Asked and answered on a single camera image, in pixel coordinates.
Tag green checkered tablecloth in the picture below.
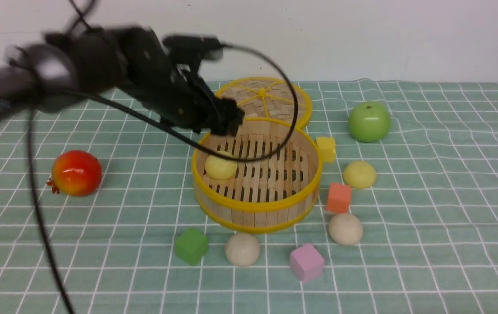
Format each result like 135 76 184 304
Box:
0 79 498 314

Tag green cube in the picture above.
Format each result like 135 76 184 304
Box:
174 227 209 266

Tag woven bamboo steamer lid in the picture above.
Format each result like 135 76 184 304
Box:
215 77 313 129

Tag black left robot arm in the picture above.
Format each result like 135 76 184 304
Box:
0 26 245 137

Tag bamboo steamer tray yellow rim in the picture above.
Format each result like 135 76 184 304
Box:
191 117 323 234

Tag green apple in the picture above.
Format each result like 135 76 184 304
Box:
348 101 391 143

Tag yellow cube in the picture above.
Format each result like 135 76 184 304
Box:
316 137 336 163

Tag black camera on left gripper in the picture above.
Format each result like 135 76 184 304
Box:
163 34 223 64

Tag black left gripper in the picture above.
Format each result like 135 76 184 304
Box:
121 28 245 137

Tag pink cube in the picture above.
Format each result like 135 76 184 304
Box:
289 244 325 283

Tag beige bun front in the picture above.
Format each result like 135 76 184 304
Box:
224 232 260 267

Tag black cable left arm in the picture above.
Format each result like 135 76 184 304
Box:
26 0 299 314

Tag yellow bun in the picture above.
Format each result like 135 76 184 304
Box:
205 155 237 180
343 160 377 189

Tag beige bun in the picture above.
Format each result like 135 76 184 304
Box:
224 232 260 267
328 213 364 246

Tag red pomegranate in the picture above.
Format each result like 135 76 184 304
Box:
46 150 103 197

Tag orange cube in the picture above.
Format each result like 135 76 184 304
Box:
325 182 352 214

